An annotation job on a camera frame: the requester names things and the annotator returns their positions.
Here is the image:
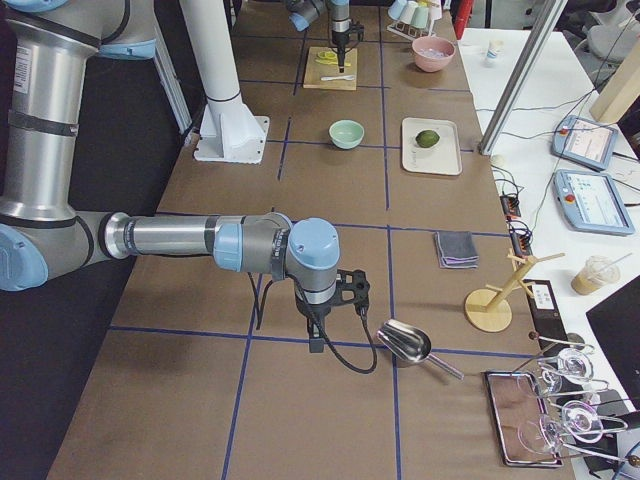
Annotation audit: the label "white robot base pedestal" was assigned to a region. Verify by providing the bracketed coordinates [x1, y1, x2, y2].
[180, 0, 270, 164]

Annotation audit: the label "white cup rack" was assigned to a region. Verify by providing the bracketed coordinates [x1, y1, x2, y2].
[386, 21, 435, 40]

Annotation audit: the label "pastel cups on rack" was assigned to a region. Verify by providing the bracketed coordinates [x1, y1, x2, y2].
[388, 0, 442, 30]

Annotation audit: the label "white rabbit tray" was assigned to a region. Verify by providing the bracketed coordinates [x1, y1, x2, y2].
[402, 117, 462, 176]

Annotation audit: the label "light green bowl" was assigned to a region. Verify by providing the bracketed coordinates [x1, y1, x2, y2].
[328, 119, 365, 150]

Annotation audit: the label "clear ice cubes pile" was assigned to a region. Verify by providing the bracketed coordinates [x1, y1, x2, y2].
[417, 47, 449, 59]

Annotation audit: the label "upper teach pendant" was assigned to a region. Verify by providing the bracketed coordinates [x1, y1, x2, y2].
[551, 115, 618, 172]

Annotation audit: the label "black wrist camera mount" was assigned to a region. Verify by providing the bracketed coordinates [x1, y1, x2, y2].
[330, 269, 370, 317]

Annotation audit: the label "green lime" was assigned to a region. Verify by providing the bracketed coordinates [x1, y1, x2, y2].
[415, 130, 441, 149]

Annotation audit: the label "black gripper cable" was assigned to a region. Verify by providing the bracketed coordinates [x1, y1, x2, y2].
[319, 304, 379, 374]

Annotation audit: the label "lower teach pendant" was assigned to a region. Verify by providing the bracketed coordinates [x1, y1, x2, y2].
[553, 169, 635, 236]

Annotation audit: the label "wooden mug tree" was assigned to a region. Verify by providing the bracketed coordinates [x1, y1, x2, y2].
[464, 250, 564, 333]

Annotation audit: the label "iced coffee cup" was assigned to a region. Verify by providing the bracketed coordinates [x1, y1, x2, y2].
[570, 252, 633, 295]

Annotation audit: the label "grey folded cloth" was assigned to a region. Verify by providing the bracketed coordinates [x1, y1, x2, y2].
[434, 230, 479, 269]

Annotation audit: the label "metal ice scoop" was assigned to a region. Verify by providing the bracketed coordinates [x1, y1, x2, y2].
[376, 319, 465, 380]

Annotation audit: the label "metal tray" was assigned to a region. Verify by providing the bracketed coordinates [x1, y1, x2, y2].
[483, 370, 563, 469]

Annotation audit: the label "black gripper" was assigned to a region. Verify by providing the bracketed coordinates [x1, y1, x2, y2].
[331, 30, 349, 73]
[296, 298, 331, 353]

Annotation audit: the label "pink bowl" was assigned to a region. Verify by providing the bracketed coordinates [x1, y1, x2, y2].
[411, 36, 456, 73]

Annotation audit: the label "teach pendant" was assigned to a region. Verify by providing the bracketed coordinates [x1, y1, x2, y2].
[551, 115, 618, 172]
[553, 169, 635, 236]

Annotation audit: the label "wooden cutting board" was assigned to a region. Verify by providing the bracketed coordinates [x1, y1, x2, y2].
[303, 46, 358, 91]

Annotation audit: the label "aluminium frame post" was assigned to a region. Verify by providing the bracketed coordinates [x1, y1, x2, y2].
[478, 0, 567, 156]

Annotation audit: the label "glass cup rack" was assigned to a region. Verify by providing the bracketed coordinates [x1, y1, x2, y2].
[509, 331, 639, 469]

